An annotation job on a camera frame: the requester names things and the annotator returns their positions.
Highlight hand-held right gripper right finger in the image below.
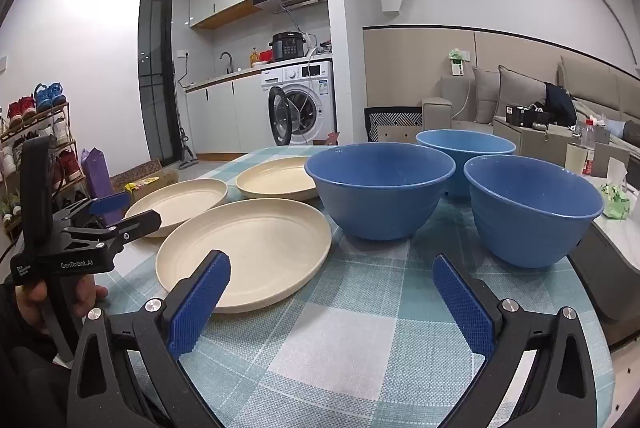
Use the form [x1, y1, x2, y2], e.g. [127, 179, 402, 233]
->
[431, 253, 599, 428]

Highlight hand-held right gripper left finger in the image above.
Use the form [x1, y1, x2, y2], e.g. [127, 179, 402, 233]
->
[66, 249, 236, 428]

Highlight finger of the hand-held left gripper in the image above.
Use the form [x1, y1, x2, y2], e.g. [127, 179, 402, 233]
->
[52, 190, 132, 229]
[65, 210, 162, 259]

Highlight beige plate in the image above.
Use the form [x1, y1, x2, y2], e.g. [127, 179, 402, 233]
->
[124, 178, 229, 239]
[155, 198, 333, 315]
[235, 156, 326, 201]

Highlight blue bowl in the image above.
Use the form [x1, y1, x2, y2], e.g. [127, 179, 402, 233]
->
[304, 143, 457, 241]
[463, 155, 605, 270]
[416, 129, 517, 199]

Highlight person's left forearm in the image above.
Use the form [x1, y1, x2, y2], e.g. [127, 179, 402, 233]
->
[0, 280, 76, 428]

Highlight person's left hand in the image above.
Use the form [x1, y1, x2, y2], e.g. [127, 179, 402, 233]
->
[16, 275, 109, 336]

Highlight purple bag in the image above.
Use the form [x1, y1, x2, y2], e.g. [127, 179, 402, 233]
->
[81, 148, 123, 226]

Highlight yellow snack packet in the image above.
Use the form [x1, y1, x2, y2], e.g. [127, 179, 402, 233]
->
[125, 178, 161, 194]

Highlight patterned cardboard box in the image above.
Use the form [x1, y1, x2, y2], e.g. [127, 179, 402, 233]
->
[111, 159, 165, 190]

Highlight brown cardboard box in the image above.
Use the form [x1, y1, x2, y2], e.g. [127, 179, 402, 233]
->
[127, 167, 179, 201]

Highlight shoe rack with shoes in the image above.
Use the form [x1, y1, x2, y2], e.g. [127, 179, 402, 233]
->
[0, 82, 86, 234]

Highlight teal checked tablecloth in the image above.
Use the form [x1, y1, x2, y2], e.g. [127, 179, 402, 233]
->
[100, 145, 616, 428]

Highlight black glass door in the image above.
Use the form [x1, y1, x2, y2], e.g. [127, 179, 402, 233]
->
[137, 0, 181, 164]

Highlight white kitchen base cabinets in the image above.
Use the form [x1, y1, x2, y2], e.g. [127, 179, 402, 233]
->
[185, 68, 271, 155]

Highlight marble top coffee table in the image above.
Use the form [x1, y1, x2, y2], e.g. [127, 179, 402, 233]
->
[565, 168, 640, 349]

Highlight beige side cabinet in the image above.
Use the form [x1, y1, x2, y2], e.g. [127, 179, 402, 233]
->
[493, 115, 586, 169]

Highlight beige dotted cushion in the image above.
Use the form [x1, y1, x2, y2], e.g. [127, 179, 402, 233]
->
[377, 125, 423, 144]

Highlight green tissue pack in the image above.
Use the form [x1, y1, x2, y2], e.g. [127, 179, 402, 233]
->
[600, 182, 632, 219]

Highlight beige tumbler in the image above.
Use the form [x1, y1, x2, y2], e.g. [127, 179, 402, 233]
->
[565, 143, 587, 171]

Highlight grey sofa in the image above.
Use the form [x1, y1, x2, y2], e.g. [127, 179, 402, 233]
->
[422, 55, 640, 144]

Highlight black box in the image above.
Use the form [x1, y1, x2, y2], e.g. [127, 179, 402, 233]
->
[505, 104, 551, 127]

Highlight white paper tissue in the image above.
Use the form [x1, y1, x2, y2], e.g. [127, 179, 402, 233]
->
[605, 158, 629, 189]

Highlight clear water bottle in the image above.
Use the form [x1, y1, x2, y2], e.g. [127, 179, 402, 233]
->
[581, 119, 597, 176]

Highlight grey sofa pillow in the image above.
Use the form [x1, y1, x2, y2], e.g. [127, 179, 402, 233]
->
[472, 67, 502, 124]
[495, 65, 549, 120]

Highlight dark jacket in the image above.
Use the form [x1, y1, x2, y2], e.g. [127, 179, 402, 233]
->
[544, 82, 578, 126]

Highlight white washing machine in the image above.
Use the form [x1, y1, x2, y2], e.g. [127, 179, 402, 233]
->
[260, 60, 336, 146]

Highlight black pressure cooker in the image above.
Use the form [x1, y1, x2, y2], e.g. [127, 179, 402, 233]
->
[270, 31, 307, 60]

